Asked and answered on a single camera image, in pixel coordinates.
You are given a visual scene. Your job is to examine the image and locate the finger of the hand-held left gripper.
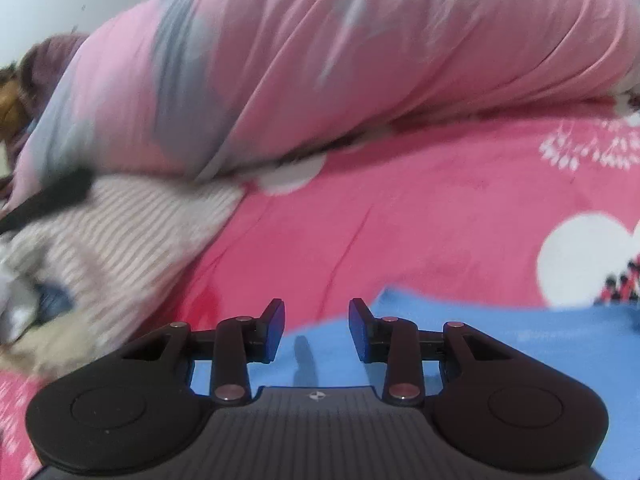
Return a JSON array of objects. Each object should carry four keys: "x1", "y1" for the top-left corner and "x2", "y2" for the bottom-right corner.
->
[{"x1": 0, "y1": 167, "x2": 96, "y2": 235}]

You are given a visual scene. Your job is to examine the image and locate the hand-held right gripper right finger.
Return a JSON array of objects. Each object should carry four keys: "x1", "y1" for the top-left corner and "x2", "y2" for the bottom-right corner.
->
[{"x1": 348, "y1": 298, "x2": 507, "y2": 404}]

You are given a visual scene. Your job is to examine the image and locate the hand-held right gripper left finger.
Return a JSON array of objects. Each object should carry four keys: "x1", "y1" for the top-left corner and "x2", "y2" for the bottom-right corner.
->
[{"x1": 122, "y1": 298, "x2": 286, "y2": 404}]

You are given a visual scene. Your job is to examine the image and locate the blue t-shirt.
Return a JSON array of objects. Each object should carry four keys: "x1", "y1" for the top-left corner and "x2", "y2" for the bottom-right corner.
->
[{"x1": 190, "y1": 285, "x2": 640, "y2": 480}]

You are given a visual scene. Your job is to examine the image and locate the checked knit sweater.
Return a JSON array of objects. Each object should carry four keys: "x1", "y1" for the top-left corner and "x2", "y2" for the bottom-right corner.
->
[{"x1": 9, "y1": 175, "x2": 247, "y2": 362}]

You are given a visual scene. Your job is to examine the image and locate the blue jeans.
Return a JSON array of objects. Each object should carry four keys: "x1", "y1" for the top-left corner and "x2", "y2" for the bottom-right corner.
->
[{"x1": 34, "y1": 282, "x2": 77, "y2": 324}]

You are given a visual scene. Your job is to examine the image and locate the pink floral blanket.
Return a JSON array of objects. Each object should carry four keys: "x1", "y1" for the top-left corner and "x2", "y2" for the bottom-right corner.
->
[{"x1": 0, "y1": 102, "x2": 640, "y2": 480}]

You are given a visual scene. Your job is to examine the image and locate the pink grey duvet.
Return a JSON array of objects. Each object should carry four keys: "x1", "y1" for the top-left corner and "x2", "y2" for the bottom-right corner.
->
[{"x1": 10, "y1": 0, "x2": 640, "y2": 202}]

